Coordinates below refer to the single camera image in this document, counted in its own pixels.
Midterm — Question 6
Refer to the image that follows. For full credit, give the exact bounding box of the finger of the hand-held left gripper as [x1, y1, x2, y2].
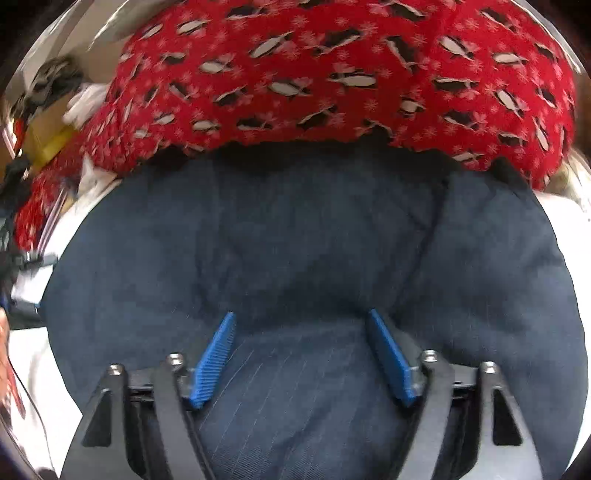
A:
[18, 250, 60, 278]

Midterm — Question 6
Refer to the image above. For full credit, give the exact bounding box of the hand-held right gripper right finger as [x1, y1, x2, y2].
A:
[367, 309, 546, 480]

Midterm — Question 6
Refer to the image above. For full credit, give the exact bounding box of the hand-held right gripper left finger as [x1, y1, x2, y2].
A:
[60, 312, 237, 480]

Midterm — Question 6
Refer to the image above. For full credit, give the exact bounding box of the navy pinstripe zip jacket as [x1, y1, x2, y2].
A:
[41, 138, 588, 480]

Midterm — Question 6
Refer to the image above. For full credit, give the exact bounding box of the white quilted bed cover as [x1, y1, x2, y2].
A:
[7, 178, 591, 476]

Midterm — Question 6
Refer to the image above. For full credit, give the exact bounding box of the white plastic bag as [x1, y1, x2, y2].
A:
[64, 83, 110, 126]

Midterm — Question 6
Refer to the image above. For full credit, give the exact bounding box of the camouflage cloth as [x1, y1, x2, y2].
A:
[21, 56, 85, 109]

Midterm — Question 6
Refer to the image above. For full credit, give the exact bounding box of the beige furry cloth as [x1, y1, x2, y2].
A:
[542, 154, 591, 204]

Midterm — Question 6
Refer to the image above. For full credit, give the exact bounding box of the red penguin print blanket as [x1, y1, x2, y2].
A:
[14, 0, 580, 252]

